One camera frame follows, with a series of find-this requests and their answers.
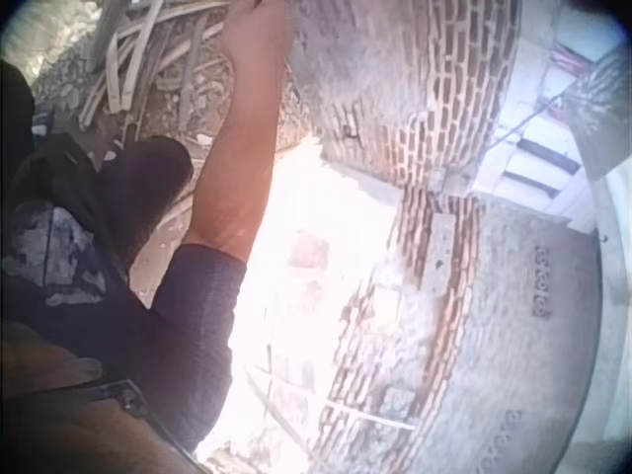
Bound thin white stick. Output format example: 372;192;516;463
323;398;417;432

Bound white staircase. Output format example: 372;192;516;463
471;29;601;233

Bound red brick wall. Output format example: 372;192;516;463
288;0;524;189

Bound grey concrete block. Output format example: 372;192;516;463
419;210;458;296

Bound person's legs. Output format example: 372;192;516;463
14;135;195;285

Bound person's right hand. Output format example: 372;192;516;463
227;0;277;24

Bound pile of wooden planks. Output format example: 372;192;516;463
78;0;233;132

